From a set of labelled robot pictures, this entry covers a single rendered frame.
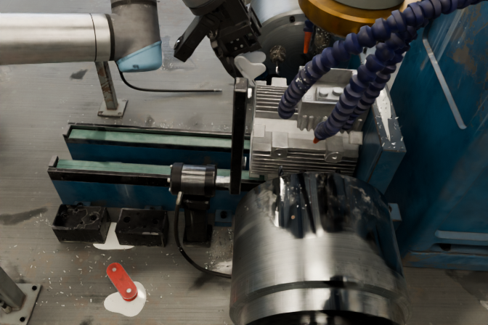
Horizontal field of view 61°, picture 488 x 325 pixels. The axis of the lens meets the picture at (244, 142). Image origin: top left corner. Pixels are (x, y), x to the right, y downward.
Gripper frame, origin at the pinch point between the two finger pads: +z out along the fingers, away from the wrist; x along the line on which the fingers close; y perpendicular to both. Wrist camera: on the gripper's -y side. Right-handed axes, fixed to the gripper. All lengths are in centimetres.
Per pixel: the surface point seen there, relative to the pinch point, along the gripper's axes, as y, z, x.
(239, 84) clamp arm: 6.7, -15.0, -19.8
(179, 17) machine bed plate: -36, 12, 67
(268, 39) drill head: 3.8, 1.6, 14.6
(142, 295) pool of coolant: -30.1, 15.5, -33.0
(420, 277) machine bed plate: 20, 44, -26
